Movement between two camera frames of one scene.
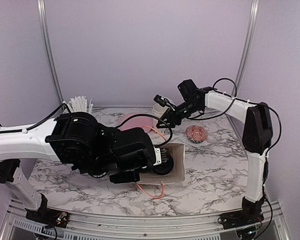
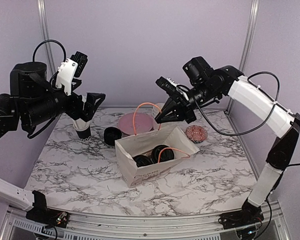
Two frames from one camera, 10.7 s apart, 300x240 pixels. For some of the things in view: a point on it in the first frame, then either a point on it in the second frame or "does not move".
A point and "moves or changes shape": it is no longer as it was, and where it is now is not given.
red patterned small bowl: (196, 134) does not move
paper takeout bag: (177, 151) → (141, 144)
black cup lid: (165, 167) moves or changes shape
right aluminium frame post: (252, 24) does not move
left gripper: (135, 178) → (76, 112)
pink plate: (146, 123) does not move
